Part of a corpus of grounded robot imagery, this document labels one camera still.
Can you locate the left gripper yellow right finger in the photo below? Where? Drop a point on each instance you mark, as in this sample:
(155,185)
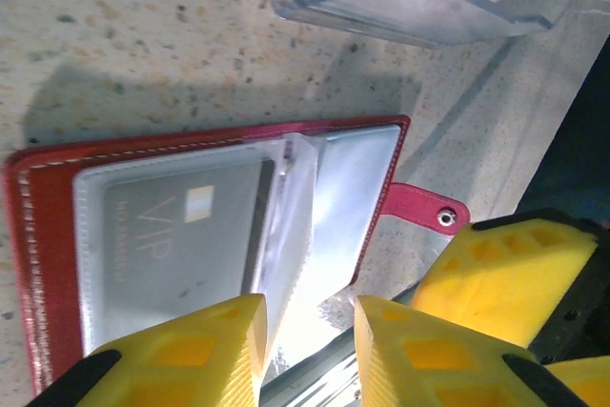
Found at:
(429,364)

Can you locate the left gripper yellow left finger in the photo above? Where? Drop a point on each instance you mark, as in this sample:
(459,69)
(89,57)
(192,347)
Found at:
(190,354)

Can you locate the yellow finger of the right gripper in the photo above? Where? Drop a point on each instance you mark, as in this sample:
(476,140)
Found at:
(500,273)
(583,380)

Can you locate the red card holder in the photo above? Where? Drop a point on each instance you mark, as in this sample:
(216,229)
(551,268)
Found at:
(47,197)

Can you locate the black VIP card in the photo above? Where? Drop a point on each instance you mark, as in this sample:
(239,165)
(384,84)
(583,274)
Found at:
(167,235)

